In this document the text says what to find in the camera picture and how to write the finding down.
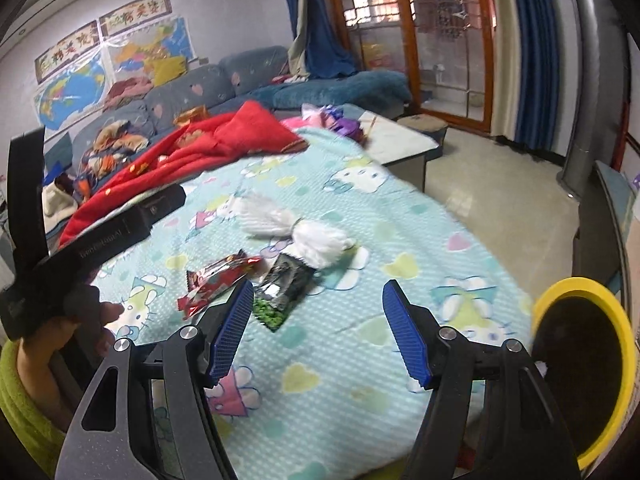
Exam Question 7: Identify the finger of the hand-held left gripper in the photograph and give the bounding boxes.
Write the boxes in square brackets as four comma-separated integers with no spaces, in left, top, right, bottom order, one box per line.
[132,186,187,234]

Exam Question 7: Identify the silver tower air conditioner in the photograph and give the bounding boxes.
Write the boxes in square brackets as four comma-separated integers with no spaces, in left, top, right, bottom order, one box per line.
[556,0,602,202]

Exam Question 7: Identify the world wall map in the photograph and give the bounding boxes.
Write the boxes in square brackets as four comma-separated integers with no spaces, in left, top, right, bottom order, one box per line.
[33,52,109,129]

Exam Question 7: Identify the cartoon cat printed blanket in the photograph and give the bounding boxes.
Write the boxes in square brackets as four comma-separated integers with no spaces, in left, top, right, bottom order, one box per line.
[57,127,539,480]

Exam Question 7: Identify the white top coffee table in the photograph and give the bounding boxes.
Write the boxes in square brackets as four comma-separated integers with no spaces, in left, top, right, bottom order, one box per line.
[360,115,442,194]

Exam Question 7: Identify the blue heart pattern sofa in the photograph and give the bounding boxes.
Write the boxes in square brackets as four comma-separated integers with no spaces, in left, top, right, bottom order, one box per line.
[42,46,413,197]

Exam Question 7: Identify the white plastic bag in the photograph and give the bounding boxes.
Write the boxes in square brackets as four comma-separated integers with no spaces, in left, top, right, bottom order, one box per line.
[237,192,357,269]

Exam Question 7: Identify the pink cloth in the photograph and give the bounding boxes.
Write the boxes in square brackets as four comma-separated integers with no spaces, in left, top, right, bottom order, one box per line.
[280,104,332,131]

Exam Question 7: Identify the framed calligraphy picture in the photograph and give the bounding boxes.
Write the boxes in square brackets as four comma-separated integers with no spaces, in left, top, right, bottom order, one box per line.
[34,21,99,84]
[98,0,172,37]

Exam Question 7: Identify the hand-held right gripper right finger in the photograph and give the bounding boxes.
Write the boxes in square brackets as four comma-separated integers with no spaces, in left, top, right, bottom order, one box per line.
[382,280,584,480]

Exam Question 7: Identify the blue plush throw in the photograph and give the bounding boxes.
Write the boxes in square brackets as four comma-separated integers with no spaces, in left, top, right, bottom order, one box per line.
[249,70,414,122]

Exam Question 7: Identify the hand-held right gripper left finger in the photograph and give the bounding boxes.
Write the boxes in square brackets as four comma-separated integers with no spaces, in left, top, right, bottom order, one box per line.
[55,277,256,480]

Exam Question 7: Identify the purple foil bag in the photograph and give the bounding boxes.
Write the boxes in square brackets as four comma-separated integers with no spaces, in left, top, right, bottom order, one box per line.
[322,105,369,144]

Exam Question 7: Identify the grey television cabinet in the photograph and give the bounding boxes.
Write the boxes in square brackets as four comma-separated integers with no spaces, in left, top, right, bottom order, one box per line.
[571,160,635,307]

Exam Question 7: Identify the colourful clothes pile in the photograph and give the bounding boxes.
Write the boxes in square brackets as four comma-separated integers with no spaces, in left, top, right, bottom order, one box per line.
[79,119,152,182]

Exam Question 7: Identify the white plush cloth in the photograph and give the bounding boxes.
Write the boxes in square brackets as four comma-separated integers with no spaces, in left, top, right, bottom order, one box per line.
[42,182,79,222]

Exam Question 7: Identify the blue curtain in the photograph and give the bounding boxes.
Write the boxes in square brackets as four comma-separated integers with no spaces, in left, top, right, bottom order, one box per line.
[505,0,562,154]
[276,0,359,79]

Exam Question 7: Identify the country wall map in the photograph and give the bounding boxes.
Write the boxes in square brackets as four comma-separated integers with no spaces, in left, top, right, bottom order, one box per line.
[106,16,196,87]

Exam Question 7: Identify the wooden glass door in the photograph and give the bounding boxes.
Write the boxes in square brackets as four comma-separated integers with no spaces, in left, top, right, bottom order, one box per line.
[320,0,502,134]

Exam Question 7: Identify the round cushioned stool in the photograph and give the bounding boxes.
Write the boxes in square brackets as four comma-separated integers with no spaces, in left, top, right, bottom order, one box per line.
[396,114,449,147]

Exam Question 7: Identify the beige curtain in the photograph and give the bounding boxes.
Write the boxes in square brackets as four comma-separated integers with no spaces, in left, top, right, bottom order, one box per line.
[286,0,322,77]
[486,0,526,139]

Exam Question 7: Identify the person's left forearm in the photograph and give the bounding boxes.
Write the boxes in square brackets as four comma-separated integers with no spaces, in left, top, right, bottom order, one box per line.
[0,337,76,479]

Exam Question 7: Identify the person's left hand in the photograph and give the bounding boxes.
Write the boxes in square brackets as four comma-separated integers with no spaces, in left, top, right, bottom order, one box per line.
[15,285,126,362]

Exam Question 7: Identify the red clothes pile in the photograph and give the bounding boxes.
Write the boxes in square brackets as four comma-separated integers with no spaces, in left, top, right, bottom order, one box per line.
[106,77,154,102]

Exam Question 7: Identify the dark green snack packet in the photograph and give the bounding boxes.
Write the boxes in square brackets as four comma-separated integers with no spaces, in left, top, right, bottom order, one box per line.
[252,252,317,335]

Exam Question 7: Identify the yellow rimmed waste bin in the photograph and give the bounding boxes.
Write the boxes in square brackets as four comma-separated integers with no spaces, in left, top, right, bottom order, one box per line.
[531,277,639,472]

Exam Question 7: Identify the red snack wrapper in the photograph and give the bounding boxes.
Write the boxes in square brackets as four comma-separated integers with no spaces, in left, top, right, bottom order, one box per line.
[177,254,265,321]

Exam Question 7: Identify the red blanket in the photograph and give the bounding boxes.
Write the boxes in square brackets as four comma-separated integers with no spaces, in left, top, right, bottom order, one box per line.
[57,101,310,251]

